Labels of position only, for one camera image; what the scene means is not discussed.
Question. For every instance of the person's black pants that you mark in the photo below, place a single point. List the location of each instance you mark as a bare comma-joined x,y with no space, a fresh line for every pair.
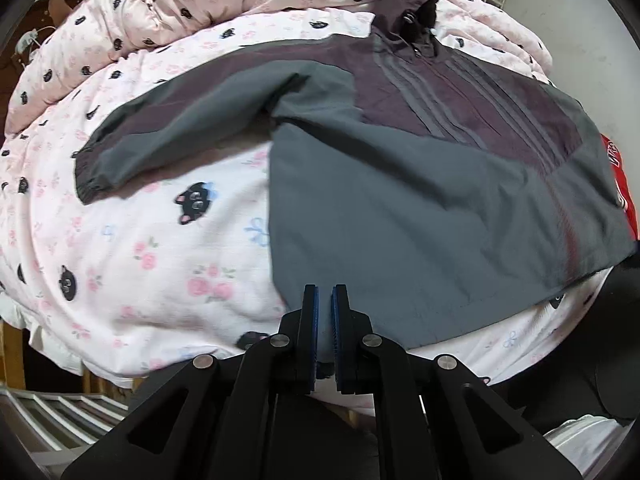
617,340

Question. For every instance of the person's white top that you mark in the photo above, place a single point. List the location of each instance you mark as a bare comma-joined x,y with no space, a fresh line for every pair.
590,440

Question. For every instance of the pink cat print quilt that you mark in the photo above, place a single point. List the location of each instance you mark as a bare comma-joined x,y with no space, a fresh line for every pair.
175,5

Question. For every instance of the white slatted frame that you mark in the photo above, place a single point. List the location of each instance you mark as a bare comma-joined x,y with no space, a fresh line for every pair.
50,410

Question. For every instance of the pink cat print bed sheet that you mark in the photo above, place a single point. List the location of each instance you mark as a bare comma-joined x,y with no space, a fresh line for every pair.
150,260

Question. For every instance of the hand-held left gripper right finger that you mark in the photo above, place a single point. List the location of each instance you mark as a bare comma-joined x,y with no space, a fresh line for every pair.
338,330

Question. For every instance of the grey and purple hooded jacket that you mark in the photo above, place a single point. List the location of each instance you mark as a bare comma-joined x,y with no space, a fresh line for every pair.
400,210

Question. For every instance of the red printed cloth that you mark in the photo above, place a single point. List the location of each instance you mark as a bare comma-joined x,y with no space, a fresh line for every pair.
622,175

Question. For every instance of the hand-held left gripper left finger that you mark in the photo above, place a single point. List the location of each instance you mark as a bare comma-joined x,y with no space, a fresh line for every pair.
311,330

